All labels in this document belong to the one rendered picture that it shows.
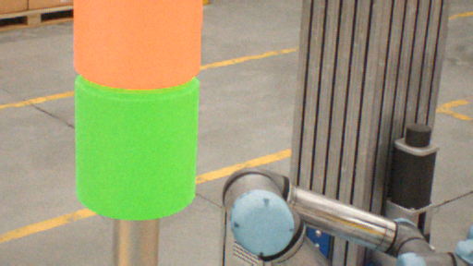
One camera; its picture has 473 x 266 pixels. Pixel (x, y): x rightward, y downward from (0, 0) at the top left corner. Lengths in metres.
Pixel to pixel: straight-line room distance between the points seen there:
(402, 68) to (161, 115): 1.89
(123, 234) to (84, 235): 4.73
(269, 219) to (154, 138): 1.45
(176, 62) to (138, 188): 0.05
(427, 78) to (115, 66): 1.99
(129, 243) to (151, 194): 0.03
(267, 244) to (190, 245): 3.21
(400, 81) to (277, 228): 0.59
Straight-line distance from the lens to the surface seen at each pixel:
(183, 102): 0.37
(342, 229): 2.04
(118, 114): 0.37
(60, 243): 5.06
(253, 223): 1.81
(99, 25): 0.36
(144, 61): 0.36
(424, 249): 2.05
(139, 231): 0.40
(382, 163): 2.29
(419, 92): 2.32
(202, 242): 5.06
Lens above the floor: 2.33
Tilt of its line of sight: 21 degrees down
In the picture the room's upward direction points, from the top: 3 degrees clockwise
